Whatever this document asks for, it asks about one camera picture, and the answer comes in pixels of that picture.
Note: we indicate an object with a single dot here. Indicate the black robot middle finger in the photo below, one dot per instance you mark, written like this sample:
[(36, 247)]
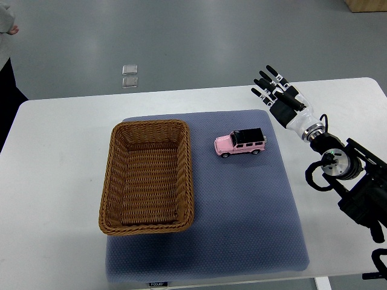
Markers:
[(264, 75)]

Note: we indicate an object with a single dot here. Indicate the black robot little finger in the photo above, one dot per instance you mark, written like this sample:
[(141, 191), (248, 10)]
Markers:
[(266, 100)]

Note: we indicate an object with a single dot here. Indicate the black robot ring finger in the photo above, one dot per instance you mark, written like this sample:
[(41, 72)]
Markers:
[(267, 87)]

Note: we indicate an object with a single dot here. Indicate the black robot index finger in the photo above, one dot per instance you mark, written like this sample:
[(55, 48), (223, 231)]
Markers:
[(279, 81)]

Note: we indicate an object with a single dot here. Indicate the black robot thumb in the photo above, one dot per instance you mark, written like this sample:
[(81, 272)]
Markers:
[(290, 101)]

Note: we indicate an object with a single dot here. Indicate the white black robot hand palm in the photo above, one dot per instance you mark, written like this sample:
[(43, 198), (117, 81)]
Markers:
[(304, 123)]

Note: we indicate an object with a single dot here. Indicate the pink toy car black roof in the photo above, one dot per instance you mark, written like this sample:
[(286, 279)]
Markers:
[(240, 141)]

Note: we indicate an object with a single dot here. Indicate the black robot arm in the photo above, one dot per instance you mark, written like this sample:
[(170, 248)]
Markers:
[(352, 171)]

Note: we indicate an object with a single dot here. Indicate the brown wicker basket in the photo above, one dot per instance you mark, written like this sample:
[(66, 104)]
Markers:
[(148, 186)]

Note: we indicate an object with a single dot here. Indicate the wooden box corner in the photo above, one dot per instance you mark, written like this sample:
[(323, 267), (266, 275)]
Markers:
[(360, 6)]

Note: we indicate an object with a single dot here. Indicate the blue grey fabric mat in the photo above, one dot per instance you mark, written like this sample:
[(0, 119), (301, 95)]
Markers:
[(246, 221)]

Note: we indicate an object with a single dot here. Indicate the lower metal floor plate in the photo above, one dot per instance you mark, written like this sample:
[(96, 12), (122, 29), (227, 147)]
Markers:
[(129, 82)]

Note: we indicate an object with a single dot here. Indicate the metal floor plate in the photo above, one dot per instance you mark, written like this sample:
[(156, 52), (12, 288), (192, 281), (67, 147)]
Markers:
[(129, 82), (130, 69)]

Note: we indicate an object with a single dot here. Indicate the upper metal floor plate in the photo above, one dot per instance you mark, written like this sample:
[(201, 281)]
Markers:
[(130, 69)]

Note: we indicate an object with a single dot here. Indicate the white table leg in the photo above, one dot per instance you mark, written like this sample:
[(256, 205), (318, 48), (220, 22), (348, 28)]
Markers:
[(322, 283)]

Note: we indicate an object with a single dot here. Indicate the black object at table edge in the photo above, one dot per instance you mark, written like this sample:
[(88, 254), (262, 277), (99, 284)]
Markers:
[(378, 263)]

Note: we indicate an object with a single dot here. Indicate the person in grey top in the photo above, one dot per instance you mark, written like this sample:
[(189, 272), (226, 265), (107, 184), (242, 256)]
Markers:
[(11, 96)]

